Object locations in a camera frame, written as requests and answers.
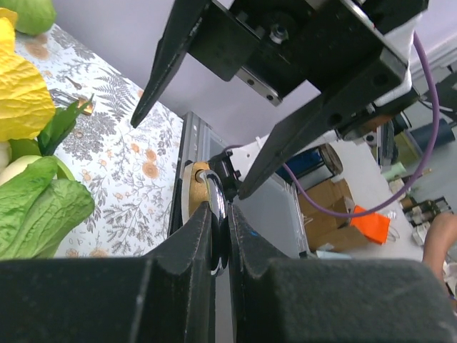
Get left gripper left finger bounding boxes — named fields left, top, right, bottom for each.
left=1, top=202, right=215, bottom=342

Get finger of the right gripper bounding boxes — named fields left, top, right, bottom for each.
left=131, top=0, right=211, bottom=128

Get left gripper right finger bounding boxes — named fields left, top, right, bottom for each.
left=228, top=205, right=456, bottom=342

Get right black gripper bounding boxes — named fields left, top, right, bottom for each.
left=188, top=1, right=428, bottom=199

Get large brass padlock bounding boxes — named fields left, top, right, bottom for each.
left=181, top=161, right=227, bottom=277

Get small brass padlock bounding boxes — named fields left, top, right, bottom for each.
left=49, top=89, right=96, bottom=116

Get cardboard box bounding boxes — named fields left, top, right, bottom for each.
left=298, top=178, right=368, bottom=253

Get orange bag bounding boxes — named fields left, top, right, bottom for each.
left=349, top=205, right=391, bottom=249

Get round green cabbage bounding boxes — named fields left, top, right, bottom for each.
left=15, top=0, right=56, bottom=36

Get large napa cabbage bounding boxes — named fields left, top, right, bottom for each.
left=1, top=155, right=95, bottom=260

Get green bok choy leaves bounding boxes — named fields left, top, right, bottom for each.
left=9, top=96, right=95, bottom=161

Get yellow leaf cabbage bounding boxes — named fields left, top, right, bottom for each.
left=1, top=8, right=56, bottom=141

